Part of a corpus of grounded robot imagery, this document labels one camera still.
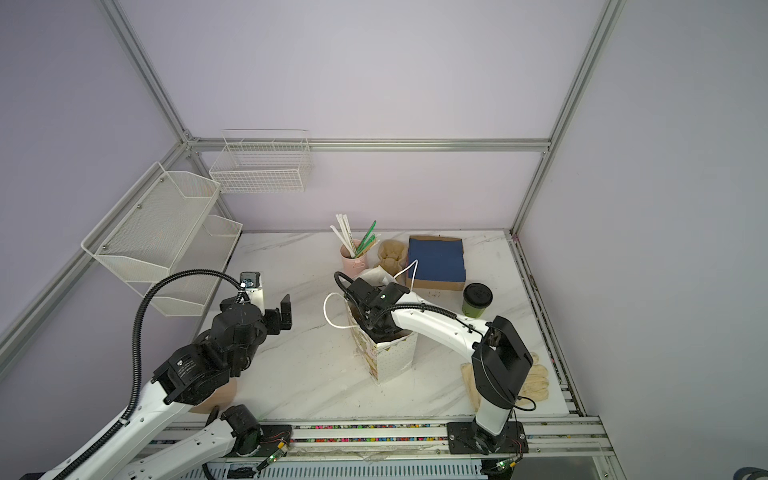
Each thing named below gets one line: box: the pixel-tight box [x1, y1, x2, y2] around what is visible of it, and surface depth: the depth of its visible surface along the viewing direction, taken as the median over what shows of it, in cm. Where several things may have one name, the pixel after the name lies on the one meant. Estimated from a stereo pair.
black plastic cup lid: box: [463, 283, 493, 309], surface depth 90 cm
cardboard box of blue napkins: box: [406, 235, 466, 291], surface depth 113 cm
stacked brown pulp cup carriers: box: [377, 239, 409, 277], surface depth 113 cm
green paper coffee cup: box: [462, 282, 493, 319], surface depth 90 cm
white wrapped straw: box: [330, 214, 356, 257], surface depth 103 cm
